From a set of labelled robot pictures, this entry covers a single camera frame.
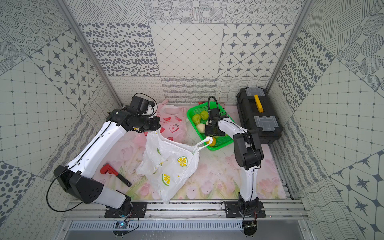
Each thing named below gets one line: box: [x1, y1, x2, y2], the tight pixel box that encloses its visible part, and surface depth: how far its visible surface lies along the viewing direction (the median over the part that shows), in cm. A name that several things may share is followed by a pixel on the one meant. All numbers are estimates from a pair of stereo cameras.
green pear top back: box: [200, 110, 209, 121], surface depth 110 cm
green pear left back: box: [192, 114, 201, 125], surface depth 109 cm
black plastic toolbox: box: [236, 87, 283, 145], surface depth 95 cm
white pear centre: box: [196, 123, 206, 134], surface depth 100 cm
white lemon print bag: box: [136, 130, 213, 205], surface depth 77 cm
